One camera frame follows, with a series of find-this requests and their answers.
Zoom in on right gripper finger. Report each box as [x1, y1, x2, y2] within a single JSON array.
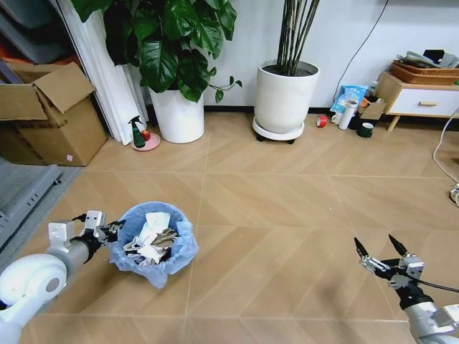
[[354, 236, 394, 280], [388, 234, 419, 267]]

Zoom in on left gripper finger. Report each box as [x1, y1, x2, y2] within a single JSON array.
[[97, 230, 122, 247], [101, 219, 127, 234]]

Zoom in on trash bin with blue bag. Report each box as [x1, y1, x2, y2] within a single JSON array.
[[108, 201, 199, 290]]

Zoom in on white crumpled tissue paper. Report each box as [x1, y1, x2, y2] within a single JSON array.
[[138, 211, 171, 244]]

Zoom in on brown crumpled paper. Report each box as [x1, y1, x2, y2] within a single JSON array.
[[150, 226, 179, 249]]

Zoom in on grey metal rack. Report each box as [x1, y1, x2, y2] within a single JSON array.
[[0, 156, 65, 249]]

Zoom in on pink round plate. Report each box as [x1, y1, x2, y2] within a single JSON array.
[[131, 133, 162, 153]]

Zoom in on green spray bottle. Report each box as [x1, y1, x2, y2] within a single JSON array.
[[127, 115, 146, 149]]

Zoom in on large open cardboard box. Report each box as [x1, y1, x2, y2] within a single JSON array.
[[0, 62, 109, 168]]

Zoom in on tall white plant pot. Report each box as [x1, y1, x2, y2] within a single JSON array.
[[148, 87, 206, 145]]

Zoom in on small open cardboard box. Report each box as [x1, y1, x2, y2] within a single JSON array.
[[358, 98, 389, 121]]

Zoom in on white thermos bottle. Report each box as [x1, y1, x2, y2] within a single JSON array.
[[338, 100, 359, 131]]

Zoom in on wooden cabinet with white drawer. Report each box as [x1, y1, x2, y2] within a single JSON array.
[[374, 71, 459, 132]]

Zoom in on white leaning boards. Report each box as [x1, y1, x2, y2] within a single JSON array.
[[56, 0, 148, 147]]

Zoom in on white wheeled pot tray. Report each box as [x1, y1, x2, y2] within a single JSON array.
[[252, 115, 306, 145]]

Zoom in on blue and white plastic bag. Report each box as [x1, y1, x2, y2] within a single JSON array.
[[329, 85, 370, 116]]

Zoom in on brown wicker basket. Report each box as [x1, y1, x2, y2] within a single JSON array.
[[389, 61, 459, 86]]

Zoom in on wide white plant pot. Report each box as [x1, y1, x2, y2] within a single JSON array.
[[255, 59, 321, 135]]

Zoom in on papers in basket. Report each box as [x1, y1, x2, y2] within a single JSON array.
[[395, 50, 459, 70]]

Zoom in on broad-leaf green plant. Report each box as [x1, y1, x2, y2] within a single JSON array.
[[70, 0, 243, 105]]

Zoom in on black device in basket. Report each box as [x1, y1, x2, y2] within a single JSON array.
[[422, 48, 446, 62]]

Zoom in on grey stacked plastic bins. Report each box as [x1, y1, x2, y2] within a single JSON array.
[[0, 0, 77, 66]]

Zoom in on thin-stemmed bamboo plant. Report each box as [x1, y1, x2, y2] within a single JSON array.
[[275, 0, 321, 77]]

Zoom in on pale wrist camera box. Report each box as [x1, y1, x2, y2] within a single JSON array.
[[407, 262, 425, 285], [85, 211, 108, 238]]

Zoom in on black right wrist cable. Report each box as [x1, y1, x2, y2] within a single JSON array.
[[415, 279, 459, 292]]

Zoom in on white power cable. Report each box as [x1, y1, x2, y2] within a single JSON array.
[[432, 105, 459, 181]]

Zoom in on thin black wall cable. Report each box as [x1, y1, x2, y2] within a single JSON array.
[[334, 0, 391, 105]]

